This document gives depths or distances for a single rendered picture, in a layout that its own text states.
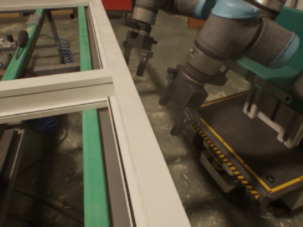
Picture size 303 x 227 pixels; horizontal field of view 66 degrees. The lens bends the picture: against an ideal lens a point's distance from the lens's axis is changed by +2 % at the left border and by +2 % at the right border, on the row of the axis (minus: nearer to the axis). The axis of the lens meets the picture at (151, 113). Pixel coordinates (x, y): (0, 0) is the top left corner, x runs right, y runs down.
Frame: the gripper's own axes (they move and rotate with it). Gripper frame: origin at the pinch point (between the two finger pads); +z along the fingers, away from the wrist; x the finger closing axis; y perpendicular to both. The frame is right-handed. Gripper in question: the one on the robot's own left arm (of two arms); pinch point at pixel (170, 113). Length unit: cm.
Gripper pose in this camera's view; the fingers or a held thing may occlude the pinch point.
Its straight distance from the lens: 70.2
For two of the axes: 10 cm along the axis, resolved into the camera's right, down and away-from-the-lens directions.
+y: -8.9, -1.4, -4.4
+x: 2.3, 6.8, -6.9
